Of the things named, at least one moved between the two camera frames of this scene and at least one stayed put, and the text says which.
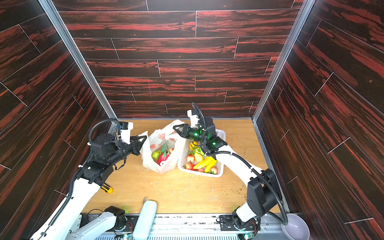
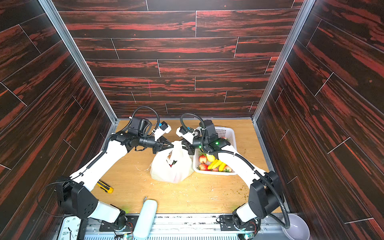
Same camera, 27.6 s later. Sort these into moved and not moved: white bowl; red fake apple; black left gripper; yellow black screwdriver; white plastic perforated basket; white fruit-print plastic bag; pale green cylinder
Moved: white fruit-print plastic bag; red fake apple; black left gripper; white plastic perforated basket
Not moved: pale green cylinder; yellow black screwdriver; white bowl
